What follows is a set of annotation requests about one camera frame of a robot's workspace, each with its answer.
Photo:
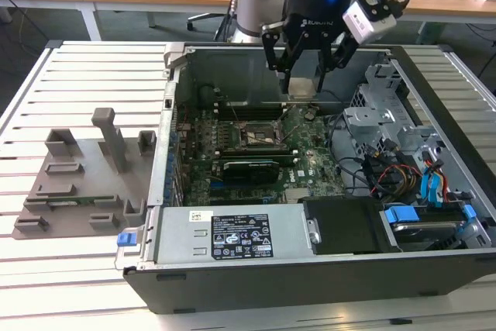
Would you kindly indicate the metal drive cage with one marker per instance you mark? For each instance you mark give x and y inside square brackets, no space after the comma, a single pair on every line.
[368,118]

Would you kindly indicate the blue plastic clip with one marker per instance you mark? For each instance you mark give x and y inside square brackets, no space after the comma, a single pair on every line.
[469,211]

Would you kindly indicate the grey parts rack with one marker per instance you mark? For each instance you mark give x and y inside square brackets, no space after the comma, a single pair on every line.
[89,183]

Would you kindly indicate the black RAM sticks pair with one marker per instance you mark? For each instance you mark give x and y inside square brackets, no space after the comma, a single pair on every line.
[252,112]

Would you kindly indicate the CPU socket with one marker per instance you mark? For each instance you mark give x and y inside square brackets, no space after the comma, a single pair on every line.
[255,135]

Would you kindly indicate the coin cell battery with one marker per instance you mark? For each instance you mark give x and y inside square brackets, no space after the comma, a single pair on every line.
[309,114]

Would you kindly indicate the hard disk in blue carrier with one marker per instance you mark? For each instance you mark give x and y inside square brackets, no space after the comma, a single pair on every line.
[422,228]

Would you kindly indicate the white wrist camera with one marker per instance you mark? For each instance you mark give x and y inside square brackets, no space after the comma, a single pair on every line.
[368,25]

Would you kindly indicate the office chair base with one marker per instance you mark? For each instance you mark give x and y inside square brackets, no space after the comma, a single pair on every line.
[195,18]

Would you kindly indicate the green RAM stick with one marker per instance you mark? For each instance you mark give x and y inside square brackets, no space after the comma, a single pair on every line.
[69,201]

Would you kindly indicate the grey power supply unit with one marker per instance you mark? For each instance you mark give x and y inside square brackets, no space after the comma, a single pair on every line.
[178,230]

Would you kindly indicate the black plastic drive cover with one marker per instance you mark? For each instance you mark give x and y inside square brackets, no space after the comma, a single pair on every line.
[341,226]

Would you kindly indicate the silver CPU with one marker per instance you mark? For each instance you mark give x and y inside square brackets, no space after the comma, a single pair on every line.
[302,87]

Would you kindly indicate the green motherboard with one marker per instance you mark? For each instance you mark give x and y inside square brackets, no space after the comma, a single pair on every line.
[314,145]

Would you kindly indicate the silver chipset heatsink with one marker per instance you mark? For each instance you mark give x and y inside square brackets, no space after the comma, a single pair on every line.
[297,196]

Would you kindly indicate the blue case latch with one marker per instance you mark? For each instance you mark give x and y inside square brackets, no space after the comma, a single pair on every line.
[126,239]

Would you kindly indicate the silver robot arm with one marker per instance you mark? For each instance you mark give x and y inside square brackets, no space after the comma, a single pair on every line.
[252,9]

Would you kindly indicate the black graphics card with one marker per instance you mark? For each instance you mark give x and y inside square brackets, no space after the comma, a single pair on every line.
[252,170]

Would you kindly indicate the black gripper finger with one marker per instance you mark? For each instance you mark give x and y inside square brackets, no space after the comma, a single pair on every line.
[346,52]
[273,48]

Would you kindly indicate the open black PC case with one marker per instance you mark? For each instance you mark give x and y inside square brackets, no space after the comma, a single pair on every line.
[310,288]

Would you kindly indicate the thin locking lever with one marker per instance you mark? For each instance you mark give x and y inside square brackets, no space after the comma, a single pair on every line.
[233,111]

